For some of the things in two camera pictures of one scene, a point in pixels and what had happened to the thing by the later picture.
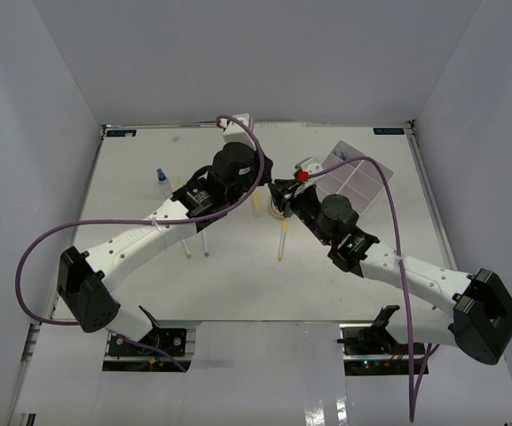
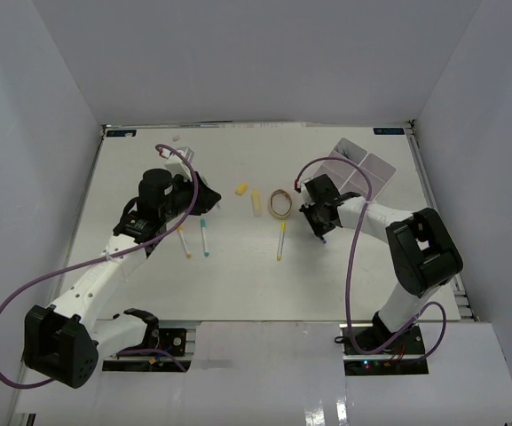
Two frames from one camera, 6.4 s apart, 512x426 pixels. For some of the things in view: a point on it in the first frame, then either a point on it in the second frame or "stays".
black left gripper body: (242, 189) -> (184, 195)
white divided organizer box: (359, 181) stays
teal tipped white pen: (204, 244) stays
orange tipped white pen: (186, 249) stays
